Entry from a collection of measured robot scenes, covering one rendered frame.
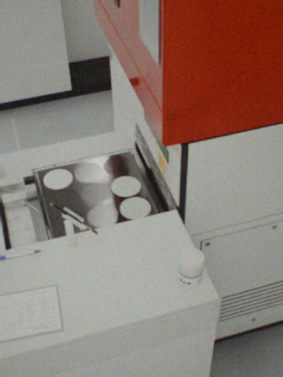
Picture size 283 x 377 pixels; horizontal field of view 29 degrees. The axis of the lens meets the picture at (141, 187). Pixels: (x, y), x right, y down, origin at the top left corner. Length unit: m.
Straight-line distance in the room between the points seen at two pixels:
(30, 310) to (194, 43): 0.80
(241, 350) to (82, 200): 1.09
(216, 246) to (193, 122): 0.58
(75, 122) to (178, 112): 2.24
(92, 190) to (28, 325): 0.58
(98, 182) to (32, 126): 1.82
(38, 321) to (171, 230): 0.48
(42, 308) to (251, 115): 0.78
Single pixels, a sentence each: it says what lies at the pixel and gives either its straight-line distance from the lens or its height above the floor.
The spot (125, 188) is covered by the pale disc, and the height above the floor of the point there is 0.90.
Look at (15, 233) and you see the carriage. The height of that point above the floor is 0.88.
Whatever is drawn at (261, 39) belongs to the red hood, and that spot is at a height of 1.51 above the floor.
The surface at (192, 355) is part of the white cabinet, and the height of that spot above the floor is 0.70.
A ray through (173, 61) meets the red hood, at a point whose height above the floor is 1.49.
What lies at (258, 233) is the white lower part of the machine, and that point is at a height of 0.74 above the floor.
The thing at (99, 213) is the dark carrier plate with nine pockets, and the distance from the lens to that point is 1.80.
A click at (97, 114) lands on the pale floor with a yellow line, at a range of 3.71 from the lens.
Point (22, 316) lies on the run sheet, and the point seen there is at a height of 0.97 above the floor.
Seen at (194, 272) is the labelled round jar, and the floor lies 1.04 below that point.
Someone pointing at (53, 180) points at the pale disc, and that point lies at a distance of 1.93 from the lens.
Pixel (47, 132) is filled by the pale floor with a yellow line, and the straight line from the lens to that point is 3.61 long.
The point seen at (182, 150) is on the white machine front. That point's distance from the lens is 1.55.
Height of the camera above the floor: 2.21
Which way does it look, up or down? 44 degrees down
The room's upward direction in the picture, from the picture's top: 1 degrees counter-clockwise
